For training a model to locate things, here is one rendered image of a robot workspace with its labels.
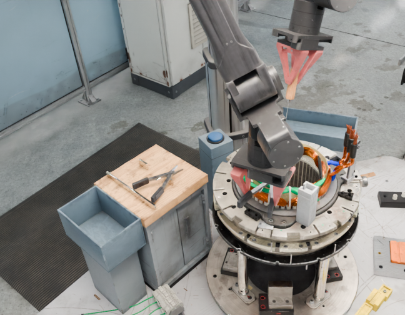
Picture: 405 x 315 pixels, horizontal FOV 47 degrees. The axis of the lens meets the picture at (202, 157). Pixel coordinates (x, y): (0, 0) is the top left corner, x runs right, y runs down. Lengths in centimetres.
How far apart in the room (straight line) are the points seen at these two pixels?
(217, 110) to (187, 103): 196
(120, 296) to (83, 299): 14
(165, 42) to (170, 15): 18
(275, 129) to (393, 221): 80
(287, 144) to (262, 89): 9
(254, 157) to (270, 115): 11
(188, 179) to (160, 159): 11
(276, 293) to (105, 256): 41
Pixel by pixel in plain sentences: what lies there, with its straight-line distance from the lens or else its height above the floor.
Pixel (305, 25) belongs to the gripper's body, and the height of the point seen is 144.
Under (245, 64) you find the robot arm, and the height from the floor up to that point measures 146.
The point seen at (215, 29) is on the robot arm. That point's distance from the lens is 70.
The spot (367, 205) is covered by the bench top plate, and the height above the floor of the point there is 78.
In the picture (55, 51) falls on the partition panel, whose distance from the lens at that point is 333.
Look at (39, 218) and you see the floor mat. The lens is 272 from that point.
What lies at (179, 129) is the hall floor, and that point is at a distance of 314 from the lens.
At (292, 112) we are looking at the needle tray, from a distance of 136.
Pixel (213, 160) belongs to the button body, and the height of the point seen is 99.
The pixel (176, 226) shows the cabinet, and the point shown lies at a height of 96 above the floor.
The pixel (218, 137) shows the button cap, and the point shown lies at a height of 104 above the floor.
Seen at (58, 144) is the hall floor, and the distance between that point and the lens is 324.
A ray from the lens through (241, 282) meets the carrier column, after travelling 116.
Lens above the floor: 180
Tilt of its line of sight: 39 degrees down
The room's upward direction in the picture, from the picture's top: 5 degrees counter-clockwise
